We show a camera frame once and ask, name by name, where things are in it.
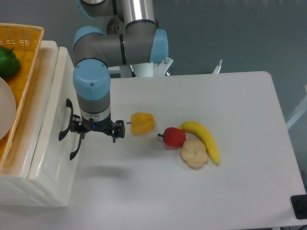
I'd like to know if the white drawer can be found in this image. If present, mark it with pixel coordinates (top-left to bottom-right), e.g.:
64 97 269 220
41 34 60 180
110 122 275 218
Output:
28 47 79 196

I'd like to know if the yellow bell pepper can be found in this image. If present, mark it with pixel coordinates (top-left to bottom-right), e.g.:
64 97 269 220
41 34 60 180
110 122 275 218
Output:
128 112 155 135

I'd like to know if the black device at edge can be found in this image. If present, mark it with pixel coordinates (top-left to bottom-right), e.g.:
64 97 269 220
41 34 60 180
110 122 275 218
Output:
290 195 307 219

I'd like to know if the green bell pepper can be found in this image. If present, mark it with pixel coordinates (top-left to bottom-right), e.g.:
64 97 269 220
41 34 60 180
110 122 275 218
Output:
0 46 21 79

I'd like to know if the white drawer cabinet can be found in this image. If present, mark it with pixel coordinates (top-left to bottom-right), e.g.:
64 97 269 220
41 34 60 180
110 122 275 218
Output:
0 41 71 207

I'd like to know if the yellow banana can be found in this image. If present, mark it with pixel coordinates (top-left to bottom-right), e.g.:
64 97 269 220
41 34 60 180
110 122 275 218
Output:
177 121 220 165

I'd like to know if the round bread bun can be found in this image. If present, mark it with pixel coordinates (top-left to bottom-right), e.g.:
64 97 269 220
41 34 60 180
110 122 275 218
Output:
180 139 208 168

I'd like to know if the white plate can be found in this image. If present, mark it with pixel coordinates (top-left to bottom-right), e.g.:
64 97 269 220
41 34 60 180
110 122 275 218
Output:
0 78 16 139

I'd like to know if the lower drawer black handle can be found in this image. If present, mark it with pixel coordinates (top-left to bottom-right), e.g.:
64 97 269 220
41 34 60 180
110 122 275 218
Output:
70 135 82 161

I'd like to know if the yellow woven basket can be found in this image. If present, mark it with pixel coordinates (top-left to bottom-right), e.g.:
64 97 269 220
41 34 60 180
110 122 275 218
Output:
0 23 44 167

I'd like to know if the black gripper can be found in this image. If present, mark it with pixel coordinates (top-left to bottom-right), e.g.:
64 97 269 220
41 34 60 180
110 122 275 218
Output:
70 114 125 143

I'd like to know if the red bell pepper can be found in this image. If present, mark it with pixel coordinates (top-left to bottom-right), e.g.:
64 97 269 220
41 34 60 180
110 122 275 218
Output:
157 127 186 147

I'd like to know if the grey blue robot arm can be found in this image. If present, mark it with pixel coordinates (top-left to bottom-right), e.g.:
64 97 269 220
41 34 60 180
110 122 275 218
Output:
69 0 168 139

